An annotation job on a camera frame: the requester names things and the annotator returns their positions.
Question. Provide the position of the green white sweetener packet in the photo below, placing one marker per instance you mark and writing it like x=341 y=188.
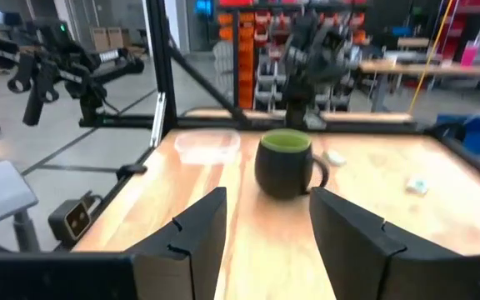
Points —
x=416 y=186

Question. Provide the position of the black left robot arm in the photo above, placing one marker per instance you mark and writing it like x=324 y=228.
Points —
x=296 y=98

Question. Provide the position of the pink container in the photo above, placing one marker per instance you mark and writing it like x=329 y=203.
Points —
x=469 y=54

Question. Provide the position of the black aluminium table frame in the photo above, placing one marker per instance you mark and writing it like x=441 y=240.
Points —
x=161 y=62

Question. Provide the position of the black spare robot arm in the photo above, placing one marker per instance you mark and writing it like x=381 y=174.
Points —
x=81 y=79

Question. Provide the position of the shelf rack with orange bins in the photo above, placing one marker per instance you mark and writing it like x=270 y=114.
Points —
x=246 y=50

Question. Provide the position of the black mug green inside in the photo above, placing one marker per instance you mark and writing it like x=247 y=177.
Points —
x=281 y=171

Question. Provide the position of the black table-level camera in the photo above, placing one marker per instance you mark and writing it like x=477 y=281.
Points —
x=71 y=221

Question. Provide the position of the brown cardboard box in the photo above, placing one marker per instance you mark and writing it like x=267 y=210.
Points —
x=99 y=39
x=115 y=37

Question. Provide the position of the white sweetener stick packet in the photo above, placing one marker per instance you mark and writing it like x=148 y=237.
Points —
x=334 y=158

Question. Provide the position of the wooden workbench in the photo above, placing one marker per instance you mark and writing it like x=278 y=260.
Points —
x=411 y=67

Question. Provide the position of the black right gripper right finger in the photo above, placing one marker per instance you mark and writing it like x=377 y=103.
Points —
x=348 y=241

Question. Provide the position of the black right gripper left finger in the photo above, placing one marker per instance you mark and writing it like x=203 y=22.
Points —
x=198 y=233

